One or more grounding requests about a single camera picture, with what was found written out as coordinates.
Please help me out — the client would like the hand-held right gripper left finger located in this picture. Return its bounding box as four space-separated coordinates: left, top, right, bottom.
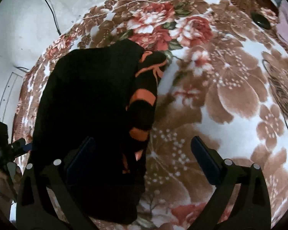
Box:
16 136 96 230

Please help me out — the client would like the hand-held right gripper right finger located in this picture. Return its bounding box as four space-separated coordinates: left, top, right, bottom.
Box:
187 136 271 230

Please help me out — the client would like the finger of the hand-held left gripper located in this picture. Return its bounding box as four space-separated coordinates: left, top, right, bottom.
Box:
12 138 33 158

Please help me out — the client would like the black garment with orange print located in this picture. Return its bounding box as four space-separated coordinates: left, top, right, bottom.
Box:
29 39 170 225

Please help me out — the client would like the person's left forearm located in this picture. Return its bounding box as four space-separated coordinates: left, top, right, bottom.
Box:
0 169 22 203

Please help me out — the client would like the floral brown and red blanket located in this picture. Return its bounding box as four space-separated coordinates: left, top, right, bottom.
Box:
11 0 288 230

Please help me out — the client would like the black oval object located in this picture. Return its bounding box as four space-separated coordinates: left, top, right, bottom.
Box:
251 12 271 30

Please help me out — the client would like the black cable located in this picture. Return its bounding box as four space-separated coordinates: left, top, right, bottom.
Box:
34 0 62 36

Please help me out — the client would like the thin white cable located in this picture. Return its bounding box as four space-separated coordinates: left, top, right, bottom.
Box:
82 0 200 21

